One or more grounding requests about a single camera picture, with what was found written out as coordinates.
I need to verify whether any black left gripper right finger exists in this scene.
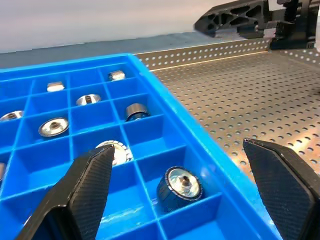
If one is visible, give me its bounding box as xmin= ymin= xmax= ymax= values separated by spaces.
xmin=242 ymin=138 xmax=320 ymax=240

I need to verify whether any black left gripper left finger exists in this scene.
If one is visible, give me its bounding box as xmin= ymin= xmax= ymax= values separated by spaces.
xmin=14 ymin=144 xmax=116 ymax=240

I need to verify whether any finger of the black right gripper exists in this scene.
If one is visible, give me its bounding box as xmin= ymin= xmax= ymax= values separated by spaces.
xmin=194 ymin=0 xmax=271 ymax=38
xmin=234 ymin=21 xmax=278 ymax=40

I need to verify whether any blue compartment tray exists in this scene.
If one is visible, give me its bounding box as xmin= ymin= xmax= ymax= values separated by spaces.
xmin=0 ymin=52 xmax=283 ymax=240

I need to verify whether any perforated stainless steel tray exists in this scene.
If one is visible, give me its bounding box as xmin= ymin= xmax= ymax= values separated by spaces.
xmin=133 ymin=38 xmax=320 ymax=186

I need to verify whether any silver cone washer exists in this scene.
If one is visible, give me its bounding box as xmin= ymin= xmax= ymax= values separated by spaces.
xmin=75 ymin=93 xmax=102 ymax=106

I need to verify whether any small silver bushing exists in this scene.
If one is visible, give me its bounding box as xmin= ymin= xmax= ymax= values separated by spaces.
xmin=108 ymin=70 xmax=126 ymax=82

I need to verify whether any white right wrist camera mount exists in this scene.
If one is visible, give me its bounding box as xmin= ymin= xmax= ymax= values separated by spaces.
xmin=314 ymin=14 xmax=320 ymax=53

